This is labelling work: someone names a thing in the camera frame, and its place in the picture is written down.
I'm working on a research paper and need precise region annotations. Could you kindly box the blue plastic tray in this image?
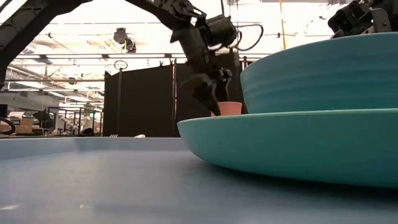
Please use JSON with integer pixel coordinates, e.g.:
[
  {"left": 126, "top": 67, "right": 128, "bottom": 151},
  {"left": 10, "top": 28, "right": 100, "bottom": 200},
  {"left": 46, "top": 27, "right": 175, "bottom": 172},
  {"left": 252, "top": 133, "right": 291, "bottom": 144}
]
[{"left": 0, "top": 136, "right": 398, "bottom": 224}]

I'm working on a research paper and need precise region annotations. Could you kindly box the yellow hanging cable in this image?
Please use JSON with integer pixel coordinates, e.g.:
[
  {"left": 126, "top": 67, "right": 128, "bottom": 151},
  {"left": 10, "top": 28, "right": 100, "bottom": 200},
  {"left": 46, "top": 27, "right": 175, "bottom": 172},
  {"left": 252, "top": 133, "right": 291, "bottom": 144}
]
[{"left": 279, "top": 0, "right": 287, "bottom": 50}]

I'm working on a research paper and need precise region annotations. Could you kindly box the pink ribbed cup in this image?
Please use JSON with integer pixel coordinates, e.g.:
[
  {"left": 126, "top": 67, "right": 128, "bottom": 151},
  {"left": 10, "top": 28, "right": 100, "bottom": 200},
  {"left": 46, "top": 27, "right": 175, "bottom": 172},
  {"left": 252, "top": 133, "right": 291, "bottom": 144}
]
[{"left": 210, "top": 101, "right": 243, "bottom": 117}]

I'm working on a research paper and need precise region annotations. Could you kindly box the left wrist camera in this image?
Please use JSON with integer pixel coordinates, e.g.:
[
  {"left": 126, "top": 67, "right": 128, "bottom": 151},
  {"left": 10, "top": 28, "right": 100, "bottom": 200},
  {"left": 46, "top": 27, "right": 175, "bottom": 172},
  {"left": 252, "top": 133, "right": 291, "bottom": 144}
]
[{"left": 205, "top": 14, "right": 239, "bottom": 47}]

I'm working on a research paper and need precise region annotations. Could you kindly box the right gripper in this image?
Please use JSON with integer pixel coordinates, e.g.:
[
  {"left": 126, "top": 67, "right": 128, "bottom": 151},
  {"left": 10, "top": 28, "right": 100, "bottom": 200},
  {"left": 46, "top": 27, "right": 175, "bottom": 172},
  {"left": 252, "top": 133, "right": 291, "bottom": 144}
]
[{"left": 328, "top": 0, "right": 392, "bottom": 39}]

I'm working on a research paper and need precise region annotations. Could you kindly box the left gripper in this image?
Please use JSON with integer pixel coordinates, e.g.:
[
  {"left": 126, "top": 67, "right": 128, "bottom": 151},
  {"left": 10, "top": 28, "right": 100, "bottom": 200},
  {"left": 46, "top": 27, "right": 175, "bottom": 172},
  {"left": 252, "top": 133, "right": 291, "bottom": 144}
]
[{"left": 170, "top": 23, "right": 233, "bottom": 116}]

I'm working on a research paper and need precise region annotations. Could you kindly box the black background workstation frame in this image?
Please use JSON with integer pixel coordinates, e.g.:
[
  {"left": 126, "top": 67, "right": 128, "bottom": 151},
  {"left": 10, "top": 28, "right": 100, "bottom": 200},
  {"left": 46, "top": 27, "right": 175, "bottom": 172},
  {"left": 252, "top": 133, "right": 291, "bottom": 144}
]
[{"left": 30, "top": 106, "right": 104, "bottom": 137}]

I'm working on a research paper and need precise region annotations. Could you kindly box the teal plate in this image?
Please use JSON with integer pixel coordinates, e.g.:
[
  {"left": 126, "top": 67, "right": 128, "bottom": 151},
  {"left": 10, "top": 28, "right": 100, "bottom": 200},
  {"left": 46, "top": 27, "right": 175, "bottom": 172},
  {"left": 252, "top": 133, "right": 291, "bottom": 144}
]
[{"left": 177, "top": 108, "right": 398, "bottom": 189}]

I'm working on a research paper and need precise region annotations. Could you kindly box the black pole with ring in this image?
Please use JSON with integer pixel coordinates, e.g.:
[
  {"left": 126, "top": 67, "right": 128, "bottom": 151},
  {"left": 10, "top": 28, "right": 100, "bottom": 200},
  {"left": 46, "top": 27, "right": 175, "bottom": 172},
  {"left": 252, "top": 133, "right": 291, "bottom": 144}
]
[{"left": 113, "top": 60, "right": 129, "bottom": 137}]

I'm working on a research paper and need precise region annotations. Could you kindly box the blue bowl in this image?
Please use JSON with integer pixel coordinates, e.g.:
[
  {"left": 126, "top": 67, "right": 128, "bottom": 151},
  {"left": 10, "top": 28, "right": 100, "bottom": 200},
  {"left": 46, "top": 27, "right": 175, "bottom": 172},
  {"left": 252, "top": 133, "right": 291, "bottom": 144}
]
[{"left": 239, "top": 32, "right": 398, "bottom": 114}]

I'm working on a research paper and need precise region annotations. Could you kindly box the black partition panel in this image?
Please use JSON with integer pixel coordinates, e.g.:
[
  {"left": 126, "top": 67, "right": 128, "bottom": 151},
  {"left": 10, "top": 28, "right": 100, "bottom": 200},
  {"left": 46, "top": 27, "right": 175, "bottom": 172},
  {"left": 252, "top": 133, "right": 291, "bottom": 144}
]
[{"left": 103, "top": 55, "right": 249, "bottom": 138}]

